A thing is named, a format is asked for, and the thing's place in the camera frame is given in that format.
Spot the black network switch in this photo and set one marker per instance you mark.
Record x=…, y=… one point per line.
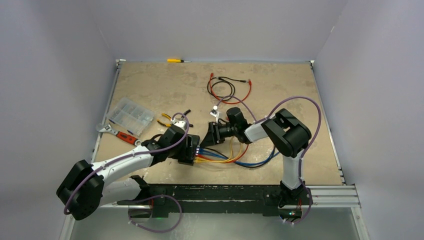
x=189, y=150

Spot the red handled adjustable wrench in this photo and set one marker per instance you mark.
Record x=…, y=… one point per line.
x=107, y=128

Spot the aluminium table frame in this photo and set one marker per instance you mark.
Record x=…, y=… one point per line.
x=259, y=90

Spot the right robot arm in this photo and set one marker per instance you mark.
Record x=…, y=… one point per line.
x=288, y=134

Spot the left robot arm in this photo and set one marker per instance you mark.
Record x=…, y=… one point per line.
x=88, y=186

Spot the yellow handled pliers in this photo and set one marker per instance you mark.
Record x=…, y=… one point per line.
x=170, y=120

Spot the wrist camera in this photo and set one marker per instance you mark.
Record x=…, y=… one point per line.
x=216, y=114
x=181, y=123

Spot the clear plastic parts box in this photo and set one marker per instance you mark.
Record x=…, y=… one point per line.
x=131, y=116

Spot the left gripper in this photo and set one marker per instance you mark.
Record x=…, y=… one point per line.
x=182, y=154

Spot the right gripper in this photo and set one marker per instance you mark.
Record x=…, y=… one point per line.
x=213, y=135

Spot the yellow screwdriver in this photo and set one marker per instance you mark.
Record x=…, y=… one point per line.
x=174, y=60

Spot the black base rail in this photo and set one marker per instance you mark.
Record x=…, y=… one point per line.
x=267, y=200

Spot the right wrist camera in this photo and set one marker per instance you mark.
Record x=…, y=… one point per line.
x=216, y=114

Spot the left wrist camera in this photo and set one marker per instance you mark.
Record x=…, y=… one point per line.
x=181, y=123

